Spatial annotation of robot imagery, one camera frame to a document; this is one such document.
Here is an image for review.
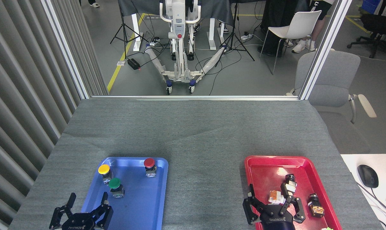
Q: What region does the white stand on wheels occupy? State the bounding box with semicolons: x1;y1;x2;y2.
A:
144;0;227;95

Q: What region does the black tripod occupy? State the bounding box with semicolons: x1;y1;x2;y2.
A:
214;0;255;68
110;0;149;60

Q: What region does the black and white selector switch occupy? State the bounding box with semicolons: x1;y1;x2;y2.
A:
282;174;297;194

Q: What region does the white desk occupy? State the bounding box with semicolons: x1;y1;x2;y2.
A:
340;154;386;230

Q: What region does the blue crate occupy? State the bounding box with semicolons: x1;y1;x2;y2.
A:
361;0;382;14

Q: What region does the grey felt table cover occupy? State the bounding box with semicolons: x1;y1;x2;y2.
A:
8;98;384;230

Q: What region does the red plastic tray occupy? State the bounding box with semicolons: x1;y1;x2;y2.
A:
244;156;343;230

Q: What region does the grey office chair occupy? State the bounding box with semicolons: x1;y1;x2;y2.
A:
286;49;377;154

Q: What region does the red push button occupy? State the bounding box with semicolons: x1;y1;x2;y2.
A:
143;158;157;178

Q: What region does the yellow push button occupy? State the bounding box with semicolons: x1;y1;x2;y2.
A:
98;164;113;185

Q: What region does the orange and white switch block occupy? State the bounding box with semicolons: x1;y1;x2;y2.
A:
268;190;286;205

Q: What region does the black office chair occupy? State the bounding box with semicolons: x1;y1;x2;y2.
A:
347;0;386;59

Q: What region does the silver post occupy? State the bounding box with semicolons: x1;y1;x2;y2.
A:
41;0;92;100
298;0;353;100

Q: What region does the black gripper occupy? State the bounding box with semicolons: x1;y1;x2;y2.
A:
49;192;114;230
243;182;306;230

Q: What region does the table with dark cloth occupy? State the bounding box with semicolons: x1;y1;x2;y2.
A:
118;0;235;52

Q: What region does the black computer mouse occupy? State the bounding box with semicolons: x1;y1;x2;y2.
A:
357;165;379;188

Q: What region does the black and orange switch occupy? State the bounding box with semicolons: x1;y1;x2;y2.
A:
307;193;325;218

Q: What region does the green push button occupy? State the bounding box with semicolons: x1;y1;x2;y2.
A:
108;178;125;199

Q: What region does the white plastic chair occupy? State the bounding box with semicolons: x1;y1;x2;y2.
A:
260;10;322;76

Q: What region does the blue plastic tray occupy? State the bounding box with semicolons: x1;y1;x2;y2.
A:
80;157;169;230

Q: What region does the black mouse cable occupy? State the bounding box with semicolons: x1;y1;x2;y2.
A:
356;182;386;224

